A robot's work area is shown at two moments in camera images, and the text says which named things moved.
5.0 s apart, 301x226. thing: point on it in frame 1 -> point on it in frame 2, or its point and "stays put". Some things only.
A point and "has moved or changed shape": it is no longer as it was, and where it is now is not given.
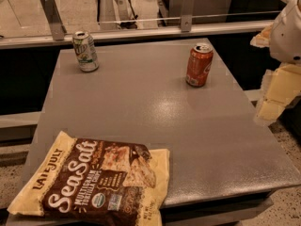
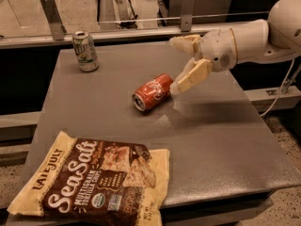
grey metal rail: [138, 35] stays put
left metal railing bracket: [53, 15] stays put
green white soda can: [86, 51] stays put
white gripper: [288, 37] -> [216, 49]
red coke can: [199, 62] has moved or changed shape
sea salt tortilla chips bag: [91, 183] stays put
